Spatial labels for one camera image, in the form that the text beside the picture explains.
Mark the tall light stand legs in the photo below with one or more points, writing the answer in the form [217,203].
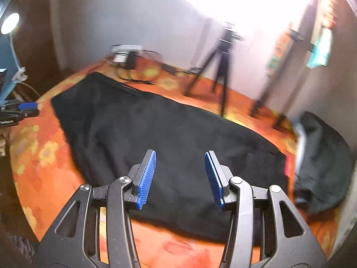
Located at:
[300,38]

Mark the black power adapter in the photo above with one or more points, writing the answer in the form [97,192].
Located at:
[131,61]

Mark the orange floral bed sheet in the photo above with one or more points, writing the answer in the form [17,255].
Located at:
[45,174]

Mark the black pants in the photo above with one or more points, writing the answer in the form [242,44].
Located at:
[110,126]

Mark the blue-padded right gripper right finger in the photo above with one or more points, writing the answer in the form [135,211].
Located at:
[232,193]

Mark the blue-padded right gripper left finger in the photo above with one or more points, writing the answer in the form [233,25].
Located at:
[127,193]

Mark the black inline cable controller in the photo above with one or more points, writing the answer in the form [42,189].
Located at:
[169,69]

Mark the white power adapter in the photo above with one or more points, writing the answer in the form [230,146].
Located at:
[119,58]

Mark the white clip-on desk lamp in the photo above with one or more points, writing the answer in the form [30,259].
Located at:
[7,27]

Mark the white power strip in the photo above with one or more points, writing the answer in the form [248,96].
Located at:
[125,49]

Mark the small black tripod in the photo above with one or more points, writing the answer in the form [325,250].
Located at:
[222,50]

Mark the dark folded garment pile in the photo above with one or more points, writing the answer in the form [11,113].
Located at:
[326,170]

